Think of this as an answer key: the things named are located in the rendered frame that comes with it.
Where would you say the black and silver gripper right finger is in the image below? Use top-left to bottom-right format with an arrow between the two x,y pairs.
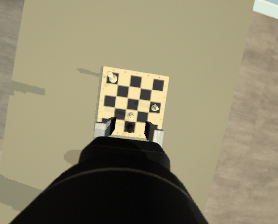
144,121 -> 164,147

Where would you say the black chess piece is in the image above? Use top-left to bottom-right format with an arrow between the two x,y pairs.
127,123 -> 134,133

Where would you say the chessboard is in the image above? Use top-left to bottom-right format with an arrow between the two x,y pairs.
97,67 -> 169,138

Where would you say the white chess knight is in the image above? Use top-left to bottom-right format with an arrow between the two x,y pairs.
151,105 -> 159,111

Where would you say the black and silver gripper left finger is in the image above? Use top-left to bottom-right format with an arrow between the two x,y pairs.
93,117 -> 116,140

